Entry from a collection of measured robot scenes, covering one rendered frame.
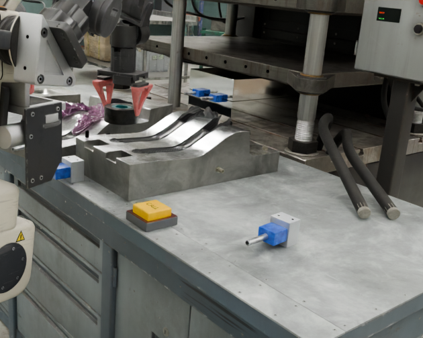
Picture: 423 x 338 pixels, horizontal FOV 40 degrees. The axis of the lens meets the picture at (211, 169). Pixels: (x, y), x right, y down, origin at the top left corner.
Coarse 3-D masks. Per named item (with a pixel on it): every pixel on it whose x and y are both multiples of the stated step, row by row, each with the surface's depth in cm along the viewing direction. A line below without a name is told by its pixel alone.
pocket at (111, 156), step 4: (108, 152) 139; (112, 152) 140; (116, 152) 141; (120, 152) 142; (124, 152) 141; (108, 156) 140; (112, 156) 141; (116, 156) 141; (120, 156) 142; (124, 156) 141; (112, 160) 138
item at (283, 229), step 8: (272, 216) 118; (280, 216) 118; (288, 216) 118; (272, 224) 117; (280, 224) 117; (288, 224) 115; (296, 224) 117; (264, 232) 115; (272, 232) 113; (280, 232) 114; (288, 232) 115; (296, 232) 117; (248, 240) 111; (256, 240) 112; (264, 240) 115; (272, 240) 114; (280, 240) 115; (288, 240) 116; (296, 240) 118
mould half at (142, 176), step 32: (160, 128) 162; (192, 128) 157; (224, 128) 153; (96, 160) 143; (128, 160) 134; (160, 160) 136; (192, 160) 143; (224, 160) 150; (256, 160) 158; (128, 192) 133; (160, 192) 139
